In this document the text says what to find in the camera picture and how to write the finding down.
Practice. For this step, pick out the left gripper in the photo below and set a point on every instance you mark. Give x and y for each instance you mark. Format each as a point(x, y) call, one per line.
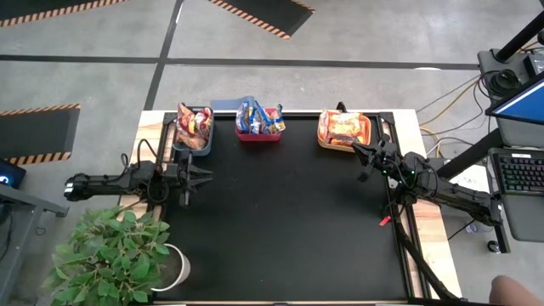
point(174, 176)

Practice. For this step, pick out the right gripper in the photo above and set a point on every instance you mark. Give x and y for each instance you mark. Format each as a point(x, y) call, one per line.
point(389, 163)

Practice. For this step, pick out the orange Maruchan ramen pack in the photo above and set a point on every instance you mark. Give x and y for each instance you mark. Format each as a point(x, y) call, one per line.
point(361, 142)
point(346, 123)
point(324, 126)

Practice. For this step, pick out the pink Maruchan ramen pack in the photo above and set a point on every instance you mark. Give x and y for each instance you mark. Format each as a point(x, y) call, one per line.
point(186, 121)
point(191, 142)
point(204, 123)

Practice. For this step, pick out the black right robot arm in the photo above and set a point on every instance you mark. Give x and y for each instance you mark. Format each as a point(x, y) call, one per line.
point(450, 193)

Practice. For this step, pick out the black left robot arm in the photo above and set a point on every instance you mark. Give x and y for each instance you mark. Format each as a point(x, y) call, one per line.
point(106, 183)

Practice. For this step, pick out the dark blue-green plastic bin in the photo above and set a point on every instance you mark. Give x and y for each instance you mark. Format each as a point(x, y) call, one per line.
point(204, 150)

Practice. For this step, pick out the orange-yellow plastic bin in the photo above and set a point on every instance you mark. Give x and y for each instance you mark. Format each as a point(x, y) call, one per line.
point(336, 149)

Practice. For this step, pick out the small black clamp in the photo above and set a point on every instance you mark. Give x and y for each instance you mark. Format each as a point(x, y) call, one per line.
point(341, 106)

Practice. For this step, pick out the small red clip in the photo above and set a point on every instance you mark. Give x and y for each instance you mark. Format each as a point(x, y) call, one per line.
point(385, 221)

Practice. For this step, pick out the pink-red plastic bin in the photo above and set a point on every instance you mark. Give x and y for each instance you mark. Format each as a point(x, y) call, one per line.
point(259, 137)

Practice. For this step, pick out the blue plastic seat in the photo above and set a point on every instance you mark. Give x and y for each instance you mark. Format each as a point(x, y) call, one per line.
point(223, 104)

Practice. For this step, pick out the black stand leg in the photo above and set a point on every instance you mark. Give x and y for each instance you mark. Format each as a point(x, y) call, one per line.
point(467, 157)

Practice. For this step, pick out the black table mat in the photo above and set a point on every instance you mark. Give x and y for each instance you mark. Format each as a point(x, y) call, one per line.
point(297, 238)

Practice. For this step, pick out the white paper sheet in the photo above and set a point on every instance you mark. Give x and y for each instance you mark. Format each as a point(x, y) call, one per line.
point(476, 183)

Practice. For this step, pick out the green potted plant white pot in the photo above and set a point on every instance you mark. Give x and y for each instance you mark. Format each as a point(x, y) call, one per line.
point(110, 259)

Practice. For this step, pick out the clear tape roll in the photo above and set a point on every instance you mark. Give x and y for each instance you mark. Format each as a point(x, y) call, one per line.
point(472, 229)

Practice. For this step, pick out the grey equipment box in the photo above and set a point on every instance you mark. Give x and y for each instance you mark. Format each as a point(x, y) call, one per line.
point(489, 59)

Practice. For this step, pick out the black backlit keyboard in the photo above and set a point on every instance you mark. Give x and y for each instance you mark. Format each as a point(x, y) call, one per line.
point(520, 174)

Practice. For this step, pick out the black caster wheel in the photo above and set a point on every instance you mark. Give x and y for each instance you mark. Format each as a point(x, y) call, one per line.
point(493, 245)

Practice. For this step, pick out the monitor with blue screen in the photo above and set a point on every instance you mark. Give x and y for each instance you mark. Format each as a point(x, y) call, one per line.
point(523, 106)

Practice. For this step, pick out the black hazard-striped floor mat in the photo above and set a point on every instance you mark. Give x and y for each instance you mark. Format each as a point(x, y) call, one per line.
point(272, 13)
point(25, 8)
point(34, 136)

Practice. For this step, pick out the grey computer cart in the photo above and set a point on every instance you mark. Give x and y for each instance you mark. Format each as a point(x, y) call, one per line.
point(527, 217)

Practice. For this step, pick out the black device blue light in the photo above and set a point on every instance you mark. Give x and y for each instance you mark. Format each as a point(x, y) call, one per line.
point(10, 174)

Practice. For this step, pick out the black pole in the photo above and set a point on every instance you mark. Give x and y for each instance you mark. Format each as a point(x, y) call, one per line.
point(520, 38)

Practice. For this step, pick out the grey desk frame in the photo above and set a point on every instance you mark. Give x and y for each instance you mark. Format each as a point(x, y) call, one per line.
point(17, 204)

